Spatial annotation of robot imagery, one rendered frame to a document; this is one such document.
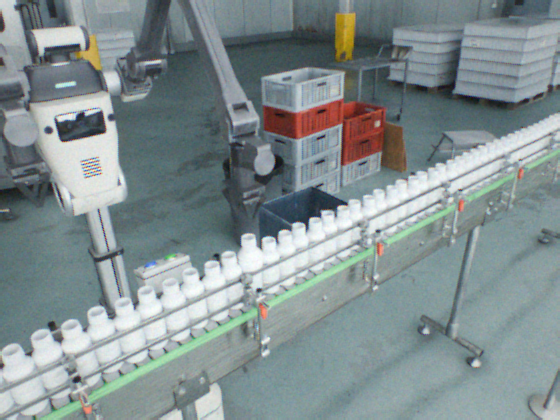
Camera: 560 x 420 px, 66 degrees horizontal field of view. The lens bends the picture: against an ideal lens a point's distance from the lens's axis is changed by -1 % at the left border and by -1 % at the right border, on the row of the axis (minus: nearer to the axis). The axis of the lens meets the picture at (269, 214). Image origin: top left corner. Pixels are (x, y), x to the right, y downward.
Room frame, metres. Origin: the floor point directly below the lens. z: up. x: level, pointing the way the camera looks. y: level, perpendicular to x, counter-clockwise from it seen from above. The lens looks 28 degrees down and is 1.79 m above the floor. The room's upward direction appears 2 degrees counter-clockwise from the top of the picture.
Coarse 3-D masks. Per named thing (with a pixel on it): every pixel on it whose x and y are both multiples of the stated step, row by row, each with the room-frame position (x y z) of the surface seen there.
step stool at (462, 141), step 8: (448, 136) 4.02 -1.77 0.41; (456, 136) 4.01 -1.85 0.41; (464, 136) 4.01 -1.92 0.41; (472, 136) 4.00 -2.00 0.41; (480, 136) 3.99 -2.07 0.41; (488, 136) 3.98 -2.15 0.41; (432, 144) 4.38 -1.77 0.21; (440, 144) 4.36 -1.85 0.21; (448, 144) 4.35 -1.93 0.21; (456, 144) 4.34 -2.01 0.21; (464, 144) 4.33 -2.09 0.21; (472, 144) 4.32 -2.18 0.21; (440, 152) 4.18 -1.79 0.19; (448, 152) 4.18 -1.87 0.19
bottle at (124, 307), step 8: (120, 304) 0.78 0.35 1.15; (128, 304) 0.76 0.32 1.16; (120, 312) 0.75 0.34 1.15; (128, 312) 0.76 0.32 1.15; (136, 312) 0.78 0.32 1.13; (120, 320) 0.75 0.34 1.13; (128, 320) 0.75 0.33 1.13; (136, 320) 0.76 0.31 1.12; (120, 328) 0.74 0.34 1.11; (128, 328) 0.74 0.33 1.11; (128, 336) 0.74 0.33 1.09; (136, 336) 0.75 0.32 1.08; (144, 336) 0.77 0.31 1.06; (120, 344) 0.75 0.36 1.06; (128, 344) 0.74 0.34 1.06; (136, 344) 0.75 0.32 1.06; (144, 344) 0.76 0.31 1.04; (128, 352) 0.74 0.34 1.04; (144, 352) 0.76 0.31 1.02; (128, 360) 0.74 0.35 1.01; (136, 360) 0.74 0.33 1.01
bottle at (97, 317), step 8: (88, 312) 0.74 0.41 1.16; (96, 312) 0.76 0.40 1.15; (104, 312) 0.74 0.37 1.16; (88, 320) 0.74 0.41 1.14; (96, 320) 0.72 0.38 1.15; (104, 320) 0.73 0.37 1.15; (88, 328) 0.73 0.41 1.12; (96, 328) 0.72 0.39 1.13; (104, 328) 0.73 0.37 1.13; (112, 328) 0.74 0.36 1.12; (96, 336) 0.71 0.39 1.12; (104, 336) 0.72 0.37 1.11; (112, 344) 0.72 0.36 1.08; (96, 352) 0.72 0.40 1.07; (104, 352) 0.71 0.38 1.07; (112, 352) 0.72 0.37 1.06; (120, 352) 0.74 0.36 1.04; (104, 360) 0.71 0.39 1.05; (112, 360) 0.72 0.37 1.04; (112, 368) 0.71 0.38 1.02
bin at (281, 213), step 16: (304, 192) 1.80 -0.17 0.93; (320, 192) 1.78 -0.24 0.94; (272, 208) 1.69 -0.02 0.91; (288, 208) 1.74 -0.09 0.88; (304, 208) 1.80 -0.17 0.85; (320, 208) 1.77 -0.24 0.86; (336, 208) 1.69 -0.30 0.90; (272, 224) 1.57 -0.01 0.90; (288, 224) 1.48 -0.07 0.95; (304, 224) 1.80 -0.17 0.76
